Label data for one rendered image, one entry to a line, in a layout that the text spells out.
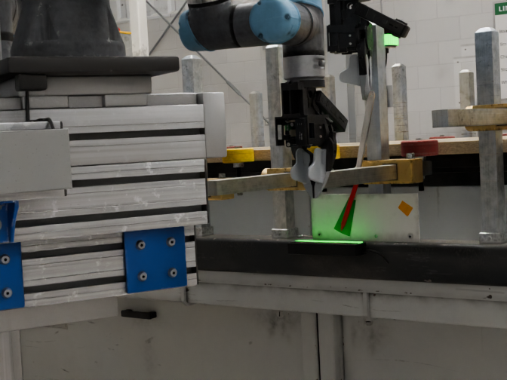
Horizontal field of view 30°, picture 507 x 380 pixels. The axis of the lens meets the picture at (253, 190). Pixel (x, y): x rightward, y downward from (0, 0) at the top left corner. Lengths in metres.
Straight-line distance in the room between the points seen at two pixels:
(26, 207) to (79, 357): 1.86
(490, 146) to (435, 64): 7.71
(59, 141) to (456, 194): 1.24
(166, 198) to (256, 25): 0.43
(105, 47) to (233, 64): 9.40
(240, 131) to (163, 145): 9.31
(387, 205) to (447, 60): 7.59
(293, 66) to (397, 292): 0.59
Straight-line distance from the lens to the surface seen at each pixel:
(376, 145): 1.99
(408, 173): 1.95
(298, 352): 2.48
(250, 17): 1.59
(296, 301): 2.18
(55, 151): 1.09
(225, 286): 2.29
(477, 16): 9.48
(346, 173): 1.79
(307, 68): 1.68
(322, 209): 2.06
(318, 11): 1.70
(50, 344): 3.13
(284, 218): 2.13
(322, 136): 1.70
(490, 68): 1.88
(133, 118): 1.25
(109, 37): 1.26
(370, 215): 2.00
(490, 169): 1.89
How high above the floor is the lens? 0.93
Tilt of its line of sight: 3 degrees down
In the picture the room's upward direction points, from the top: 3 degrees counter-clockwise
